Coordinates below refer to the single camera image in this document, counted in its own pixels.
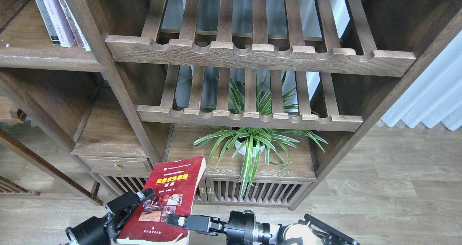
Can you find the dark wooden bookshelf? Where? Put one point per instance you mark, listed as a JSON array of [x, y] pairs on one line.
[[159, 72]]

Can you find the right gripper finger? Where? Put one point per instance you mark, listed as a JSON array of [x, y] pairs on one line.
[[176, 220]]

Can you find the red cover book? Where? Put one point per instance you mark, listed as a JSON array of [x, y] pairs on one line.
[[174, 184]]

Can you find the white curtain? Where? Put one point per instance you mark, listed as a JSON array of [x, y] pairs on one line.
[[435, 98]]

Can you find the black yellow-green cover book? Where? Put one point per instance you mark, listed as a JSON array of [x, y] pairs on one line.
[[48, 23]]

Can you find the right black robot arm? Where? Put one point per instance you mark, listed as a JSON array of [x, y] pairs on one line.
[[305, 232]]

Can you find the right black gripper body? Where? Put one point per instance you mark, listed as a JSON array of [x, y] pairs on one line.
[[241, 228]]

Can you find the green spider plant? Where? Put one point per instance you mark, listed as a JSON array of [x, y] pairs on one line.
[[252, 142]]

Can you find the white lavender cover book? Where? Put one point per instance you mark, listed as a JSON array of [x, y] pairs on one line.
[[60, 23]]

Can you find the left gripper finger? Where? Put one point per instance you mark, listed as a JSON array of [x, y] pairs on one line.
[[142, 196]]

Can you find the white standing books on shelf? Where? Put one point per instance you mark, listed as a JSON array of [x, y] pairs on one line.
[[79, 37]]

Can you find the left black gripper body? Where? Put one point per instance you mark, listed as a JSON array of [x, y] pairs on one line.
[[100, 231]]

